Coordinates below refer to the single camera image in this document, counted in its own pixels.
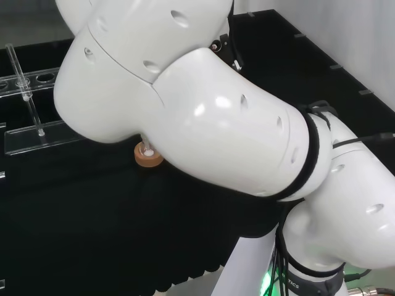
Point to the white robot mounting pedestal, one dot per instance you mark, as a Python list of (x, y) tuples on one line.
[(243, 268)]

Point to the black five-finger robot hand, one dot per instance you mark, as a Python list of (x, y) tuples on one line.
[(225, 46)]

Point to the clear funnel stand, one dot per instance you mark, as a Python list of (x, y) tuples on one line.
[(31, 138)]

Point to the clear round-bottom flask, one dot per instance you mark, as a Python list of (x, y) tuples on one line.
[(147, 151)]

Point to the black bench cloth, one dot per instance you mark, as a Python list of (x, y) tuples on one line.
[(92, 216)]

